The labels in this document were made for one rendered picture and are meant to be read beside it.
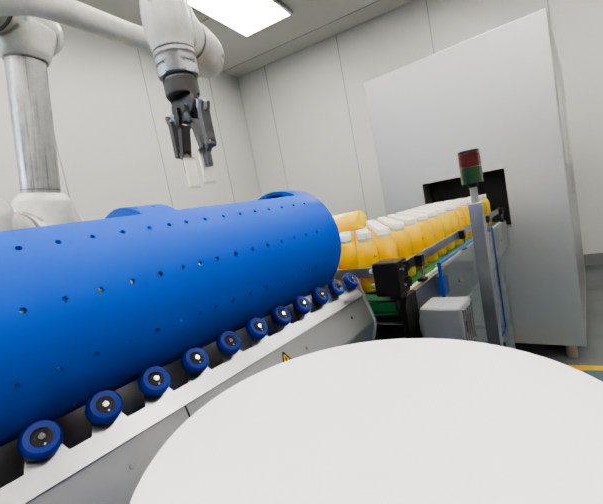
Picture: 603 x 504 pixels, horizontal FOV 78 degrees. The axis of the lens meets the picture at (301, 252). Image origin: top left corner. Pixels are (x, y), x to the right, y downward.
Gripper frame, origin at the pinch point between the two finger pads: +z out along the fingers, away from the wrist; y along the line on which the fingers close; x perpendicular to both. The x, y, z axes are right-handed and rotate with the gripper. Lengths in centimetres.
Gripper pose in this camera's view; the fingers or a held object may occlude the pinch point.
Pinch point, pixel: (199, 171)
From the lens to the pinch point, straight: 89.7
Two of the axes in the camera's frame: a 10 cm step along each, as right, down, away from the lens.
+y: 7.8, -0.9, -6.2
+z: 1.9, 9.8, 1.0
